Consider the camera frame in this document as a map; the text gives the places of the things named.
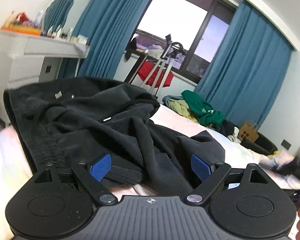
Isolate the black hooded jacket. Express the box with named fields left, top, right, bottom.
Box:
left=3, top=77, right=225, bottom=195

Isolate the brown paper bag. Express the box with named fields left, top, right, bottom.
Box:
left=237, top=121, right=259, bottom=142

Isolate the green sweatshirt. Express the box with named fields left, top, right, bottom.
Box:
left=181, top=90, right=225, bottom=127

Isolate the yellow-green fuzzy garment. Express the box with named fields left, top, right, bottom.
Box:
left=167, top=99, right=199, bottom=124

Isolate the right blue curtain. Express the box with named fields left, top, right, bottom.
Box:
left=194, top=1, right=294, bottom=127

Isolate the blue curtain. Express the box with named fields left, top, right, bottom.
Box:
left=57, top=0, right=163, bottom=81
left=194, top=1, right=294, bottom=127

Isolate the red cloth on rack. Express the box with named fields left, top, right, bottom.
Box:
left=138, top=61, right=174, bottom=88

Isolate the white dressing table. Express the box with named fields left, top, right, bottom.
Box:
left=0, top=30, right=90, bottom=92

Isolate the left blue curtain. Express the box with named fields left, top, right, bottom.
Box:
left=57, top=0, right=163, bottom=81

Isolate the wavy vanity mirror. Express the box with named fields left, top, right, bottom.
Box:
left=43, top=0, right=74, bottom=34

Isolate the orange tray of toiletries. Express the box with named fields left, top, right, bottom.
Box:
left=0, top=11, right=42, bottom=36

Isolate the wall power socket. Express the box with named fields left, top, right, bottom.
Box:
left=281, top=139, right=291, bottom=150

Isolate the window with black frame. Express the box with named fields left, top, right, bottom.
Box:
left=127, top=0, right=235, bottom=83

